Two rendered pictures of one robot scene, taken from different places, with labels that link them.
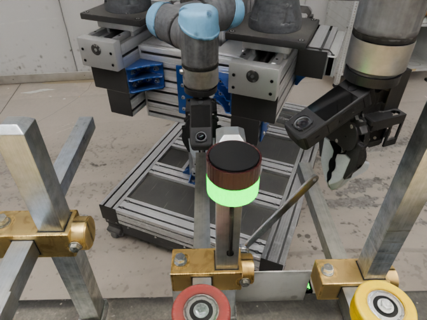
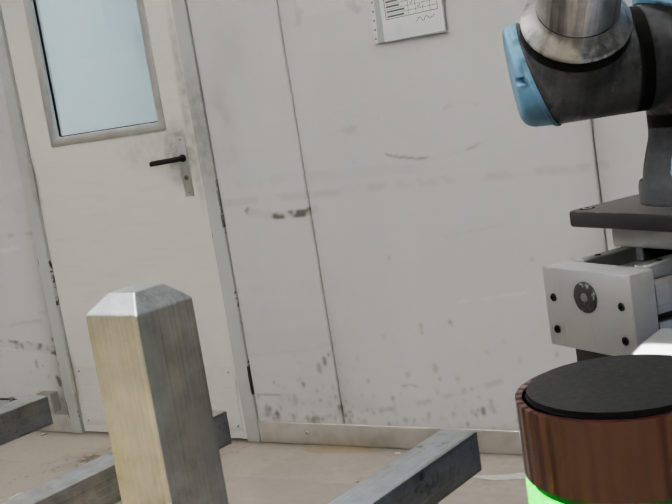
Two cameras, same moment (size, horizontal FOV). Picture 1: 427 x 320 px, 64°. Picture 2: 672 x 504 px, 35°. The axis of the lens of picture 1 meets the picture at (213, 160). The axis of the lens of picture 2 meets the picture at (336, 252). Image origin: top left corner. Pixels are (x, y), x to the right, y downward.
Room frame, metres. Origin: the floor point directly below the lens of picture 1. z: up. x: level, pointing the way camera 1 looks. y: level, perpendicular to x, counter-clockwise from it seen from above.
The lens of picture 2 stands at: (0.03, -0.15, 1.22)
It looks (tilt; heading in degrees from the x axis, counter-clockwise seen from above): 8 degrees down; 40
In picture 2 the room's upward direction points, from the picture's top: 9 degrees counter-clockwise
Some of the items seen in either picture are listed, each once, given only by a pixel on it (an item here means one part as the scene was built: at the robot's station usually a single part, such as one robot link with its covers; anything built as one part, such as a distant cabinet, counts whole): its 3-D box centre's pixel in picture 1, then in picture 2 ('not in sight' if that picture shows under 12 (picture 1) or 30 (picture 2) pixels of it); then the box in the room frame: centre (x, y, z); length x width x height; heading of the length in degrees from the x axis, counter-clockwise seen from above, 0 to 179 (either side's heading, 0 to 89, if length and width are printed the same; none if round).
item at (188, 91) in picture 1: (201, 106); not in sight; (0.68, 0.03, 0.96); 0.09 x 0.08 x 0.12; 2
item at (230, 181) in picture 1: (233, 164); (626, 423); (0.29, -0.02, 1.11); 0.06 x 0.06 x 0.02
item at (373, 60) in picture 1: (376, 52); not in sight; (0.44, -0.21, 1.18); 0.08 x 0.08 x 0.05
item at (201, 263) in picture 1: (212, 270); not in sight; (0.34, 0.00, 0.85); 0.14 x 0.06 x 0.05; 91
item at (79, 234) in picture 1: (44, 233); not in sight; (0.33, 0.25, 0.95); 0.14 x 0.06 x 0.05; 91
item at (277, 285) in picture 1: (239, 286); not in sight; (0.37, -0.05, 0.75); 0.26 x 0.01 x 0.10; 91
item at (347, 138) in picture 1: (365, 106); not in sight; (0.44, -0.22, 1.10); 0.09 x 0.08 x 0.12; 112
